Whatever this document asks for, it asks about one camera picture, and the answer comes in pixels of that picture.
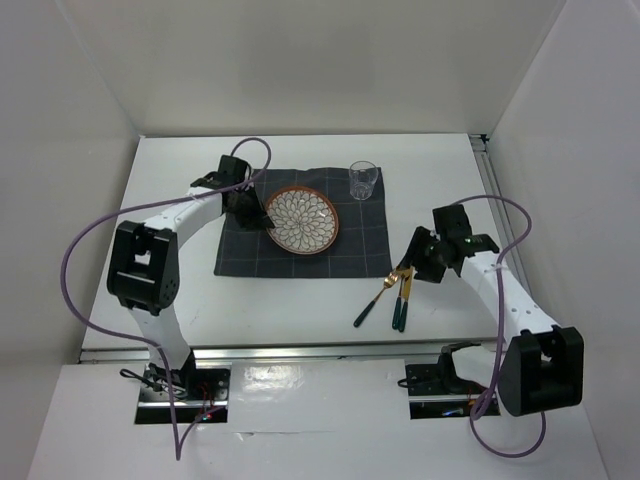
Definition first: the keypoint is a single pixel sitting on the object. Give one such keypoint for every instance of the clear drinking glass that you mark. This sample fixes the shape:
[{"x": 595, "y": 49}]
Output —
[{"x": 363, "y": 176}]

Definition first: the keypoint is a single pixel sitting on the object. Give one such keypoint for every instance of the floral patterned plate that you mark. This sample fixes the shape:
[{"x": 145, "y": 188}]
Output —
[{"x": 305, "y": 221}]

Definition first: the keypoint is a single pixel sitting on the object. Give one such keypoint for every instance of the gold spoon green handle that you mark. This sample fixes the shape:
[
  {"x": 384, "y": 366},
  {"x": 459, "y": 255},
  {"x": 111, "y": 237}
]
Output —
[{"x": 390, "y": 280}]

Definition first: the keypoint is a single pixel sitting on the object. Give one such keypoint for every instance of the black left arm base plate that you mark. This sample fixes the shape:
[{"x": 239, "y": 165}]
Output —
[{"x": 206, "y": 396}]

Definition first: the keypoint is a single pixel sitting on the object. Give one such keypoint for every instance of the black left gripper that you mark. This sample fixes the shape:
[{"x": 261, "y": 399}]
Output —
[{"x": 258, "y": 219}]

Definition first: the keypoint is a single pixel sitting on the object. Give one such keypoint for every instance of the gold fork green handle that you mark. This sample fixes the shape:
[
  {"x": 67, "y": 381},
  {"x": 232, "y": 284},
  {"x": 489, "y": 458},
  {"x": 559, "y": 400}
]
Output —
[{"x": 399, "y": 301}]

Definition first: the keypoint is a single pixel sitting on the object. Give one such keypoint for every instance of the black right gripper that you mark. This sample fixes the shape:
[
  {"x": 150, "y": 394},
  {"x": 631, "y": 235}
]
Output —
[{"x": 414, "y": 256}]

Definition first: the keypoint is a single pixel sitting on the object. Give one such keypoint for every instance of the gold knife green handle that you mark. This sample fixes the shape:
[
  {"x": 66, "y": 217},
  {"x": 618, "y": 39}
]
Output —
[{"x": 405, "y": 297}]

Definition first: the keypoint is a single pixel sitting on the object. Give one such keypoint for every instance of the dark grey checked cloth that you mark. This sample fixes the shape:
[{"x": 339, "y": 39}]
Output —
[{"x": 361, "y": 248}]

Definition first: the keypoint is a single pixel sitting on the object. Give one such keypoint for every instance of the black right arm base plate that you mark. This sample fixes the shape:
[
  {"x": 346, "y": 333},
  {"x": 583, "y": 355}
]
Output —
[{"x": 435, "y": 392}]

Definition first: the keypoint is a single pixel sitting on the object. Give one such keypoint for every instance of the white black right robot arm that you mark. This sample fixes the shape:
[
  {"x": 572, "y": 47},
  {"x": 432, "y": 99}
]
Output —
[{"x": 537, "y": 365}]

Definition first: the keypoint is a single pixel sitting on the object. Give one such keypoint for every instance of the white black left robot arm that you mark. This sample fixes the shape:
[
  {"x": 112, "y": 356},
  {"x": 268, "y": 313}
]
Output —
[{"x": 144, "y": 272}]

